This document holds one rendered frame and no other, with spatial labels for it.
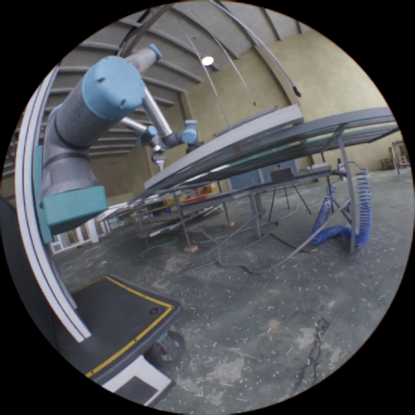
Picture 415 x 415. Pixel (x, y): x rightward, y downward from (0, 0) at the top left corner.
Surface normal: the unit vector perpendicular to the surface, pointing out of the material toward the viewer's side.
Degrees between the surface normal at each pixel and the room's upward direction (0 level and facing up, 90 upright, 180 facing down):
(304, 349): 0
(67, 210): 90
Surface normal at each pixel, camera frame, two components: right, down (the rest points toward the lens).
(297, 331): -0.26, -0.96
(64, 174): 0.57, -0.45
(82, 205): 0.85, -0.18
